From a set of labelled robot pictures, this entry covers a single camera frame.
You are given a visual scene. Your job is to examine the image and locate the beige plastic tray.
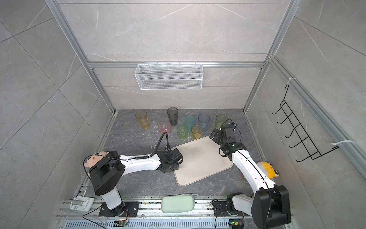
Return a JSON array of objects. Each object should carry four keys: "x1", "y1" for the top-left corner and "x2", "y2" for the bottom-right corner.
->
[{"x1": 174, "y1": 136, "x2": 233, "y2": 187}]

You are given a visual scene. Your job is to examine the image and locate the clear glass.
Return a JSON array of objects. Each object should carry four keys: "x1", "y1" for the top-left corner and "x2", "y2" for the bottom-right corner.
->
[{"x1": 147, "y1": 113, "x2": 160, "y2": 133}]

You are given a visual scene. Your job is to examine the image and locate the dark grey glass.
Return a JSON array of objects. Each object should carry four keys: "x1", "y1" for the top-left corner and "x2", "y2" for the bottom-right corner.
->
[{"x1": 167, "y1": 107, "x2": 178, "y2": 126}]

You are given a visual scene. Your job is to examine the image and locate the tall yellow glass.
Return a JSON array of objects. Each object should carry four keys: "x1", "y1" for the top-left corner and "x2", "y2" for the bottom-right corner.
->
[{"x1": 135, "y1": 110, "x2": 150, "y2": 129}]

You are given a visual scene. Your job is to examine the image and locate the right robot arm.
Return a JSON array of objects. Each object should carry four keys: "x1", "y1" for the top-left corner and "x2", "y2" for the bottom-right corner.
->
[{"x1": 209, "y1": 123, "x2": 291, "y2": 229}]

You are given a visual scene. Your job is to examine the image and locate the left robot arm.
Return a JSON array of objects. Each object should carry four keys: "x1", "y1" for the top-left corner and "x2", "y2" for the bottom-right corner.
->
[{"x1": 83, "y1": 132, "x2": 184, "y2": 212}]

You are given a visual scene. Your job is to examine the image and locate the tall light green glass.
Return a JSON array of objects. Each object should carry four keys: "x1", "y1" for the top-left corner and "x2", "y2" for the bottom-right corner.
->
[{"x1": 215, "y1": 114, "x2": 228, "y2": 130}]

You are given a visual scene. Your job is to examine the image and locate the blue glass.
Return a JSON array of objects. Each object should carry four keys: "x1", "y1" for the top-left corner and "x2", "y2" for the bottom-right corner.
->
[{"x1": 198, "y1": 114, "x2": 210, "y2": 132}]

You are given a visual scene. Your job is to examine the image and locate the short amber glass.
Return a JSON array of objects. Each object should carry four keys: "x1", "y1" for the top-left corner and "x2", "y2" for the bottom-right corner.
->
[{"x1": 191, "y1": 125, "x2": 203, "y2": 140}]

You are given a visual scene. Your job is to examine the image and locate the short green glass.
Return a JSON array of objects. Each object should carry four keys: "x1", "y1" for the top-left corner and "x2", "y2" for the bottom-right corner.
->
[{"x1": 176, "y1": 125, "x2": 188, "y2": 141}]

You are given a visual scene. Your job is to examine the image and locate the pink glass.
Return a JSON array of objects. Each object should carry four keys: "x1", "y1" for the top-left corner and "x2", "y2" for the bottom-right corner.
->
[{"x1": 159, "y1": 121, "x2": 171, "y2": 135}]

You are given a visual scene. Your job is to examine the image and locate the teal glass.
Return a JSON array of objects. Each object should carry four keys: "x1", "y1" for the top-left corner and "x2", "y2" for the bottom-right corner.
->
[{"x1": 184, "y1": 114, "x2": 195, "y2": 132}]

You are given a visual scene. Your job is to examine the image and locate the light green sponge block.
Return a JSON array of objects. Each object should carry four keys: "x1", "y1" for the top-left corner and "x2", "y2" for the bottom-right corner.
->
[{"x1": 161, "y1": 195, "x2": 195, "y2": 213}]

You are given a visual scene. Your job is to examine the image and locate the yellow plush toy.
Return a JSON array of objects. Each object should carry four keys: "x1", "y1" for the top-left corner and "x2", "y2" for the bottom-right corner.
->
[{"x1": 256, "y1": 161, "x2": 279, "y2": 179}]

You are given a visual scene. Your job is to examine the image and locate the pink plush doll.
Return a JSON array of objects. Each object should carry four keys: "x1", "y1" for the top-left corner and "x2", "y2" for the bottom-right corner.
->
[{"x1": 84, "y1": 151, "x2": 108, "y2": 169}]

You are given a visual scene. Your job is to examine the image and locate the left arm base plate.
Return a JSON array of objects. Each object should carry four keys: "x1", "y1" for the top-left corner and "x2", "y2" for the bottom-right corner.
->
[{"x1": 98, "y1": 201, "x2": 140, "y2": 217}]

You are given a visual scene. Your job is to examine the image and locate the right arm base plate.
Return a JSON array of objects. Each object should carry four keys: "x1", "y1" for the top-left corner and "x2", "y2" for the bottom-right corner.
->
[{"x1": 211, "y1": 199, "x2": 249, "y2": 217}]

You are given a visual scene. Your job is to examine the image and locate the white wire mesh basket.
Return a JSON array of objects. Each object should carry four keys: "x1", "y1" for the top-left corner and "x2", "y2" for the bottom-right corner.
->
[{"x1": 134, "y1": 64, "x2": 204, "y2": 90}]

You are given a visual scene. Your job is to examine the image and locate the black wire hook rack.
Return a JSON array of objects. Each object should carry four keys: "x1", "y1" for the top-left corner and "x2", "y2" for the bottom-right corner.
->
[{"x1": 271, "y1": 85, "x2": 340, "y2": 163}]

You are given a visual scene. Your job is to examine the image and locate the aluminium rail frame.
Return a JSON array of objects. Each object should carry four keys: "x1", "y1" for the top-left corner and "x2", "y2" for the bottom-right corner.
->
[{"x1": 50, "y1": 195, "x2": 257, "y2": 229}]

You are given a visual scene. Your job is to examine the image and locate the white device left rail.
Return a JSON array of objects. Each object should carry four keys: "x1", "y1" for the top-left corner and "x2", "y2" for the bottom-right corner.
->
[{"x1": 70, "y1": 196, "x2": 94, "y2": 212}]

